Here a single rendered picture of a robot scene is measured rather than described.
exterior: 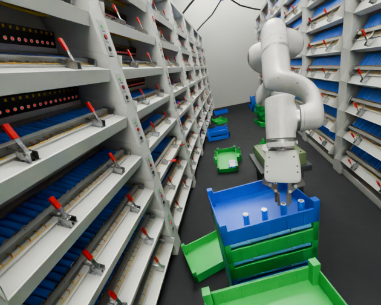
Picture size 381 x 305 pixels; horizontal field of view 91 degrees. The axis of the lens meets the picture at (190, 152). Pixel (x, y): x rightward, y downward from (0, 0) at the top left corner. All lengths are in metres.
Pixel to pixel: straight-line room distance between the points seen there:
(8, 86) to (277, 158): 0.69
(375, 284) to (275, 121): 0.86
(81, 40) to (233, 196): 0.84
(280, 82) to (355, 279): 0.92
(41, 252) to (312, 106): 0.77
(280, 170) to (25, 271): 0.66
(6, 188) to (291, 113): 0.70
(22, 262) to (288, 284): 0.64
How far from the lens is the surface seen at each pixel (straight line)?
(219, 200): 0.77
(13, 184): 0.52
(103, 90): 0.89
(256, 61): 0.99
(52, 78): 0.65
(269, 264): 0.76
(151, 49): 1.53
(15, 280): 0.56
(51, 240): 0.60
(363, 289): 1.20
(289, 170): 0.62
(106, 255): 0.76
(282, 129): 0.60
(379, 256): 1.34
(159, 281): 1.11
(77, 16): 0.85
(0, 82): 0.56
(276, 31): 0.81
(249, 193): 0.79
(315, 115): 0.63
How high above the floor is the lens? 0.97
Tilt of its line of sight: 22 degrees down
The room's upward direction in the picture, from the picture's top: 14 degrees counter-clockwise
